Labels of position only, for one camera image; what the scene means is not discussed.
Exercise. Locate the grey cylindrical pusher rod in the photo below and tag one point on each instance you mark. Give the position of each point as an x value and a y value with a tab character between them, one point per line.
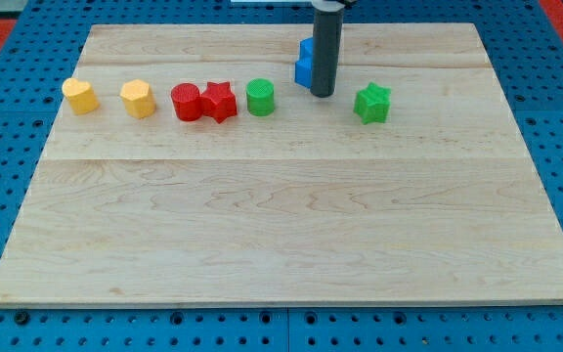
327	29

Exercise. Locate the green star block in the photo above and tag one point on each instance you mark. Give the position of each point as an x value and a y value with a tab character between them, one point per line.
372	104

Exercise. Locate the red star block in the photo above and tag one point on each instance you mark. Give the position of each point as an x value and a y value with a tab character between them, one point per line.
219	101

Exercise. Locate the blue block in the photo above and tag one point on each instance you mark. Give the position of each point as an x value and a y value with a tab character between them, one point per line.
303	65

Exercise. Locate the green cylinder block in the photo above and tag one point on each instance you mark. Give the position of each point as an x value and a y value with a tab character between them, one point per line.
260	97

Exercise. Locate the red cylinder block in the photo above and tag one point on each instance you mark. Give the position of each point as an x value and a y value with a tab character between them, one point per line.
186	102

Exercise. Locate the yellow hexagon block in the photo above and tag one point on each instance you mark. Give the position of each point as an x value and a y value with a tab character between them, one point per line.
137	98

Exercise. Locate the wooden board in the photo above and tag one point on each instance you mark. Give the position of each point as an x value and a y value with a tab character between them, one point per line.
439	206

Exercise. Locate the yellow heart block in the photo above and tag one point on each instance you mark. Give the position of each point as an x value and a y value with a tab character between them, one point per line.
80	96

